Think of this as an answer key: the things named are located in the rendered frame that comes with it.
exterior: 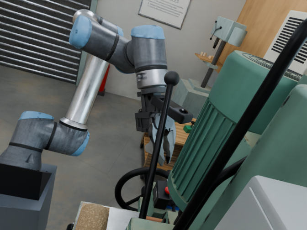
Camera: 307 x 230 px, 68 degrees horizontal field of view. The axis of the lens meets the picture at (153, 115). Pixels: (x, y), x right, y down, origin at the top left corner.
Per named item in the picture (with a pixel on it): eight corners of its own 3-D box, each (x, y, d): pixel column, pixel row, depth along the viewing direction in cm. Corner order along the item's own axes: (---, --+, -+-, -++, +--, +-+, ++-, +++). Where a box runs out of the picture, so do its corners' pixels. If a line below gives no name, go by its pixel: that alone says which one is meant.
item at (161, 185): (185, 190, 86) (190, 180, 83) (190, 215, 76) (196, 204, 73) (152, 182, 83) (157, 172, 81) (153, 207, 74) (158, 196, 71)
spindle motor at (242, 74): (224, 175, 61) (294, 69, 47) (252, 238, 45) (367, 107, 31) (163, 161, 58) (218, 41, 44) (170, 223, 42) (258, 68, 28)
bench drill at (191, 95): (190, 125, 357) (240, 23, 287) (202, 150, 304) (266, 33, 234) (162, 118, 345) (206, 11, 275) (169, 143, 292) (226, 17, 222)
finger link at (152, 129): (160, 148, 63) (159, 117, 63) (165, 148, 61) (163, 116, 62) (148, 149, 59) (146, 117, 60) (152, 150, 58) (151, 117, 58)
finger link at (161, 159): (150, 164, 65) (149, 132, 66) (165, 166, 61) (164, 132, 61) (142, 165, 63) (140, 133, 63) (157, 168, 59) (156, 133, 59)
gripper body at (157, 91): (154, 129, 70) (150, 90, 69) (176, 129, 64) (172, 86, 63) (135, 133, 64) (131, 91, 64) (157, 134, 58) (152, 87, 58)
